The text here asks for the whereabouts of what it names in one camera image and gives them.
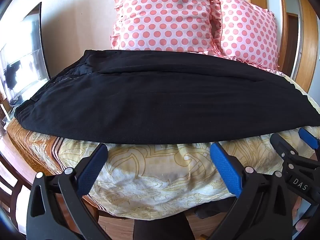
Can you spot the black pants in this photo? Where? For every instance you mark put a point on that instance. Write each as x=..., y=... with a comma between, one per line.
x=155, y=105

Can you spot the yellow patterned bedspread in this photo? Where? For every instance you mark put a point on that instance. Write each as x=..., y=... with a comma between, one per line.
x=155, y=180

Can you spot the dark wooden chair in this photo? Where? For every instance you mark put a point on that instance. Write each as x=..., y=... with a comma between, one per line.
x=11, y=180

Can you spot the large pink polka-dot pillow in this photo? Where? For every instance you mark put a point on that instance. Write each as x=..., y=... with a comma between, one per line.
x=165, y=17

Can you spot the person's dark trouser leg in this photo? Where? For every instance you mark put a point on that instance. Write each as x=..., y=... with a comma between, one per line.
x=162, y=230

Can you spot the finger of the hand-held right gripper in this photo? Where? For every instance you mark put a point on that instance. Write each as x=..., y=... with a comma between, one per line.
x=309, y=138
x=283, y=146

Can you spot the wooden door frame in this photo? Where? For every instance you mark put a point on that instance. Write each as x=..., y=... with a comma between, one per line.
x=310, y=30

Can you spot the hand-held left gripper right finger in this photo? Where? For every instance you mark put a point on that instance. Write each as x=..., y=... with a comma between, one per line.
x=225, y=170

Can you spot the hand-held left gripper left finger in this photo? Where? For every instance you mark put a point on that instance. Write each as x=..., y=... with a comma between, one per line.
x=92, y=170

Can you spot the person's right hand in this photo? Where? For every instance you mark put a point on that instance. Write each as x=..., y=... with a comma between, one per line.
x=302, y=228

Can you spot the wall mirror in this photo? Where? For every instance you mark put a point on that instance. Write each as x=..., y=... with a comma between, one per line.
x=27, y=55

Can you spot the small pink polka-dot pillow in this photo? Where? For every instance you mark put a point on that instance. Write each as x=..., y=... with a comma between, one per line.
x=250, y=32

